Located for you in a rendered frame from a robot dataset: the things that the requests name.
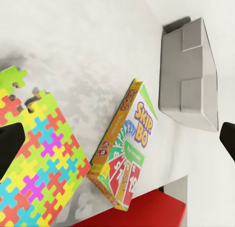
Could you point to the swivel chair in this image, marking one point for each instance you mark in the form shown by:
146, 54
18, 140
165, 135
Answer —
153, 209

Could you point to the board game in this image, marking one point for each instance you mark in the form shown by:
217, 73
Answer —
117, 164

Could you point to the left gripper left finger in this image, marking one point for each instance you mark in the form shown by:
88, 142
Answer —
12, 137

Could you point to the jigsaw puzzle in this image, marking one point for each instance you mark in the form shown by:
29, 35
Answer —
50, 164

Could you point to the desk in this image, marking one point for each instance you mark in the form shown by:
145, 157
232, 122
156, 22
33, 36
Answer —
88, 53

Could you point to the toy box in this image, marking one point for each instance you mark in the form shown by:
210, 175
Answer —
188, 92

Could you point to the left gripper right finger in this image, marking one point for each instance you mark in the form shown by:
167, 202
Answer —
227, 137

